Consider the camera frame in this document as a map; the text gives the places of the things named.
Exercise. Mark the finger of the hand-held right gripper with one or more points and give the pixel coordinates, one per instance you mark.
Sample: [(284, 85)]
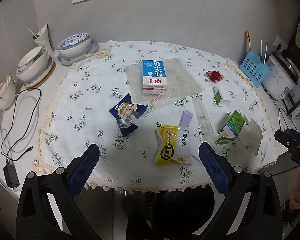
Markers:
[(283, 137), (296, 135)]

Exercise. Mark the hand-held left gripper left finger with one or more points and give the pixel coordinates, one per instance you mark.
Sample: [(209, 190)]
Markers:
[(83, 170)]

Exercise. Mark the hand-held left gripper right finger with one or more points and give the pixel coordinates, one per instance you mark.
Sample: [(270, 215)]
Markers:
[(212, 167)]

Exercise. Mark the white tissue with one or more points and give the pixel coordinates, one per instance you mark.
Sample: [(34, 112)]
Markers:
[(251, 135)]

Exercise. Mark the yellow and white snack wrapper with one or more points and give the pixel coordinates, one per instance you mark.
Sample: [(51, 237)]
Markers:
[(172, 145)]

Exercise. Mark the clear plastic sleeve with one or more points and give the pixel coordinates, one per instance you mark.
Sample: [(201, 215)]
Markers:
[(202, 115)]

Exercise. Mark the purple foil wrapper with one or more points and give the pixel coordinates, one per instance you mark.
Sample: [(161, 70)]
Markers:
[(186, 118)]

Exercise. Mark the black trash bin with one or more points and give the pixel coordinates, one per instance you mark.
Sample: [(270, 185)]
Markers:
[(175, 215)]

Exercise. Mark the small green and white carton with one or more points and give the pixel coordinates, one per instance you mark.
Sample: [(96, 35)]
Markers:
[(222, 97)]

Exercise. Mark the dark blue snack wrapper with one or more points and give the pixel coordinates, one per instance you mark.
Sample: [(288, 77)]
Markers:
[(126, 112)]

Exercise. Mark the pink drinking straw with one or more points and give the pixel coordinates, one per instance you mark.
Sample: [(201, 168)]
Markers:
[(157, 97)]

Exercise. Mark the red mesh net bag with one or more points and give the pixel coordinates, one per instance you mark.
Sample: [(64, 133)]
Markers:
[(214, 76)]

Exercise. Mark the clear bubble wrap sheet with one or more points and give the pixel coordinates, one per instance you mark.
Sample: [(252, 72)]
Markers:
[(182, 80)]

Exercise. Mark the blue and white milk carton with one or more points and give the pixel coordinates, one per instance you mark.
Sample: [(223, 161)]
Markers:
[(153, 77)]

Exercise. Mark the silver countertop oven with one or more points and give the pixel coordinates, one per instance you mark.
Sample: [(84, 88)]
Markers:
[(298, 102)]

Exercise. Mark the white rice cooker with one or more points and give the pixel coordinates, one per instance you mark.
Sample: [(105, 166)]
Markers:
[(280, 80)]

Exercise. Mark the floral white tablecloth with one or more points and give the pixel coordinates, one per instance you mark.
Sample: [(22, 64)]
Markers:
[(90, 105)]

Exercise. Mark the black power adapter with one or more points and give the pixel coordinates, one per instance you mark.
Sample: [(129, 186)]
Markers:
[(11, 175)]

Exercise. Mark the blue plastic cutlery basket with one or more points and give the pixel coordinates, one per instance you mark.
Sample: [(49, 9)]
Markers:
[(255, 70)]

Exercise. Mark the round wooden coaster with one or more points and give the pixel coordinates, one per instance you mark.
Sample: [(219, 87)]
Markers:
[(48, 78)]

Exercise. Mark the plain white plate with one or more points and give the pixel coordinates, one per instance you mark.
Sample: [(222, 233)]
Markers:
[(43, 76)]

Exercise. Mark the wooden chopstick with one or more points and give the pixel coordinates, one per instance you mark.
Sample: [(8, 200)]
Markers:
[(247, 41)]

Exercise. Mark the white bowl with red pattern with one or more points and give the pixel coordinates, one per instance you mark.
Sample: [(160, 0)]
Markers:
[(5, 92)]

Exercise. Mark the white bowl with dark rim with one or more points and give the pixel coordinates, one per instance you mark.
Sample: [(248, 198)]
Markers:
[(31, 66)]

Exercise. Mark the blue patterned bowl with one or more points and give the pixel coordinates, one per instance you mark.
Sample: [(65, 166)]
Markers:
[(75, 46)]

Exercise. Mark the white paper cup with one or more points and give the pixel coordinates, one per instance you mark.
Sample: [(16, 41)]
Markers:
[(45, 42)]

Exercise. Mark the white straw in cup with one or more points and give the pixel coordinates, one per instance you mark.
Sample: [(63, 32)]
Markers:
[(39, 28), (31, 32)]

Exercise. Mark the white wall socket with plug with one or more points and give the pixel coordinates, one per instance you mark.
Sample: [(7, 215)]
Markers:
[(280, 42)]

